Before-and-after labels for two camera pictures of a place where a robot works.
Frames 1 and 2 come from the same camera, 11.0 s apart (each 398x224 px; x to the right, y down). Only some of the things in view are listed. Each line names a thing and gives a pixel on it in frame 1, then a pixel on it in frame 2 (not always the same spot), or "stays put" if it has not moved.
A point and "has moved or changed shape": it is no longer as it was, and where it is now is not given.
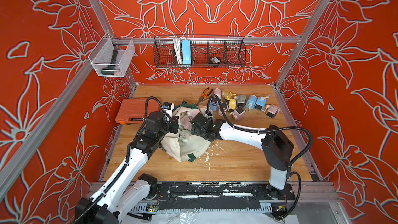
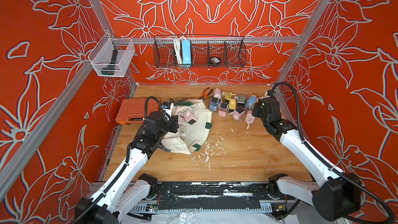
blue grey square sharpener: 213,103 stays put
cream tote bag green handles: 184,145 has moved or changed shape
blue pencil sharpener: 251,103 stays put
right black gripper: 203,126 -> 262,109
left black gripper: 173,123 stays put
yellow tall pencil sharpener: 232,104 stays put
